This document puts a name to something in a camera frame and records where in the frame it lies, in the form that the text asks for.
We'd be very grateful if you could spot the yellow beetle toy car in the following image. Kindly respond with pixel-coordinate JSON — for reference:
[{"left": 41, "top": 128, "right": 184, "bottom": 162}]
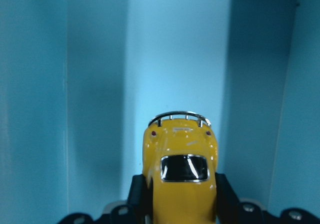
[{"left": 142, "top": 111, "right": 219, "bottom": 223}]

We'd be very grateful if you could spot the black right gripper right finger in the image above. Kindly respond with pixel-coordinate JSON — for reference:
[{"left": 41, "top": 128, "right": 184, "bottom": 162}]
[{"left": 215, "top": 173, "right": 240, "bottom": 223}]

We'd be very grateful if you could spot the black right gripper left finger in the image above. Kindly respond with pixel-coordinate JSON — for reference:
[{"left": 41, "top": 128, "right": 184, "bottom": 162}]
[{"left": 127, "top": 174, "right": 153, "bottom": 223}]

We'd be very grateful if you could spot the light blue plastic bin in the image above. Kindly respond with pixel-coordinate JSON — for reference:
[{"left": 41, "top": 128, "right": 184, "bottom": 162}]
[{"left": 0, "top": 0, "right": 320, "bottom": 223}]

